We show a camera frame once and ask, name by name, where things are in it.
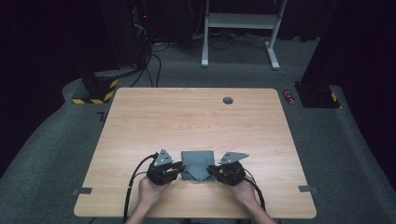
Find person's left hand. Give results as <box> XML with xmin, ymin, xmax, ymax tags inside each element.
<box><xmin>137</xmin><ymin>176</ymin><xmax>172</xmax><ymax>209</ymax></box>

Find dark computer tower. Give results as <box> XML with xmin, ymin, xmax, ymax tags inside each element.
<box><xmin>130</xmin><ymin>0</ymin><xmax>153</xmax><ymax>68</ymax></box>

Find grey tape strip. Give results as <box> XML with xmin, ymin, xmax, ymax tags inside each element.
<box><xmin>72</xmin><ymin>187</ymin><xmax>93</xmax><ymax>196</ymax></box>
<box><xmin>298</xmin><ymin>185</ymin><xmax>319</xmax><ymax>194</ymax></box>

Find white metal stand frame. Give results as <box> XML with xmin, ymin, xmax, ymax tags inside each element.
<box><xmin>201</xmin><ymin>0</ymin><xmax>289</xmax><ymax>71</ymax></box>

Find black yellow striped stand base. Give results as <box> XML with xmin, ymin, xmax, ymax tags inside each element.
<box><xmin>71</xmin><ymin>69</ymin><xmax>120</xmax><ymax>105</ymax></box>

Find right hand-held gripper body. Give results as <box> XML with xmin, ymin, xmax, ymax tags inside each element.
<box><xmin>214</xmin><ymin>151</ymin><xmax>250</xmax><ymax>188</ymax></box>

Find black floor cables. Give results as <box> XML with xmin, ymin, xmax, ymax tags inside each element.
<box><xmin>130</xmin><ymin>41</ymin><xmax>171</xmax><ymax>89</ymax></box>

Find grey-blue cloth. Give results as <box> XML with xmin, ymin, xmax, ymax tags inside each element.
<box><xmin>179</xmin><ymin>149</ymin><xmax>218</xmax><ymax>184</ymax></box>

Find person's right hand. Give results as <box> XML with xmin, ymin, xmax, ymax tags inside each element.
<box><xmin>228</xmin><ymin>177</ymin><xmax>259</xmax><ymax>205</ymax></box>

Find red can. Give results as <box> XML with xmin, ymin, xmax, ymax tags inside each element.
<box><xmin>282</xmin><ymin>89</ymin><xmax>296</xmax><ymax>105</ymax></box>

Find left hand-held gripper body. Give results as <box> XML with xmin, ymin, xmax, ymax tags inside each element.
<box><xmin>146</xmin><ymin>148</ymin><xmax>176</xmax><ymax>187</ymax></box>

